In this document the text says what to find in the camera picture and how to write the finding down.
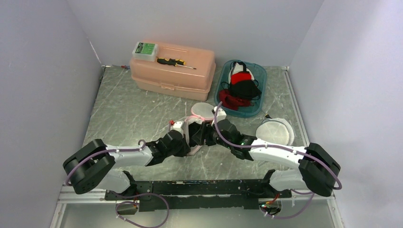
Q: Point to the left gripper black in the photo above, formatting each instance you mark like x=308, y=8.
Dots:
x=185, y=149

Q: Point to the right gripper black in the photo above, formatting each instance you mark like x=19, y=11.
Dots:
x=208, y=128

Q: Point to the pink-trimmed mesh laundry bag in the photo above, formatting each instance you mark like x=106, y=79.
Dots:
x=200, y=112

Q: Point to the black bra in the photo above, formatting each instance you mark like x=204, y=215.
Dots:
x=246, y=89

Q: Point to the bright red bra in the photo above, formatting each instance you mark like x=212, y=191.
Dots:
x=240, y=76

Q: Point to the white mesh laundry bag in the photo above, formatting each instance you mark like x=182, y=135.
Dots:
x=276, y=130

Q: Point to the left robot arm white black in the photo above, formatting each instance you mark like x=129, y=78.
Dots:
x=96, y=165

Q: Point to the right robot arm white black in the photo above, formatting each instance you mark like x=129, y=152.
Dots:
x=309, y=168

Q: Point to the dark red bra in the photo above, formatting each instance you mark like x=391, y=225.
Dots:
x=232, y=102

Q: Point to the white black-trimmed bra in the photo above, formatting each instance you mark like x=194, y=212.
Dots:
x=239, y=66

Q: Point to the teal plastic bin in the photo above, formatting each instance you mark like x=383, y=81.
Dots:
x=259, y=74

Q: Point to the black yellow screwdriver on toolbox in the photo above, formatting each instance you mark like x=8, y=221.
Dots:
x=173, y=62

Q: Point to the clear green-label screw box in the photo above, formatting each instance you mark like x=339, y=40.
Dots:
x=145, y=51

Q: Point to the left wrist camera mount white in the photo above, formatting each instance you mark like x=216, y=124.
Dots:
x=177, y=126

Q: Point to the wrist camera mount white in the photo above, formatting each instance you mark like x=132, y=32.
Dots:
x=177, y=126
x=218, y=114

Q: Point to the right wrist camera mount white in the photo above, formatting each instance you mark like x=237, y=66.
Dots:
x=218, y=114

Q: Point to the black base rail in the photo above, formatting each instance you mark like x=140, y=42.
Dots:
x=200, y=194

